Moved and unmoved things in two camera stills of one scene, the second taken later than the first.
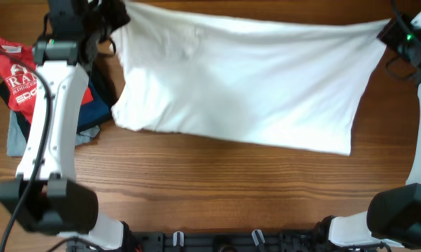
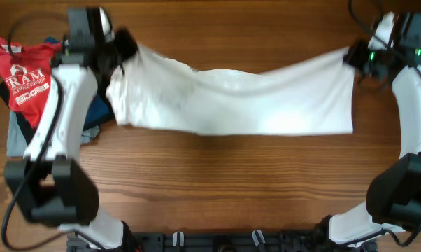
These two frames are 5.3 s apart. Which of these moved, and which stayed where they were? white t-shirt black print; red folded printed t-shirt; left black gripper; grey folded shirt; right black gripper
Moved: white t-shirt black print; left black gripper; right black gripper
Stayed: red folded printed t-shirt; grey folded shirt
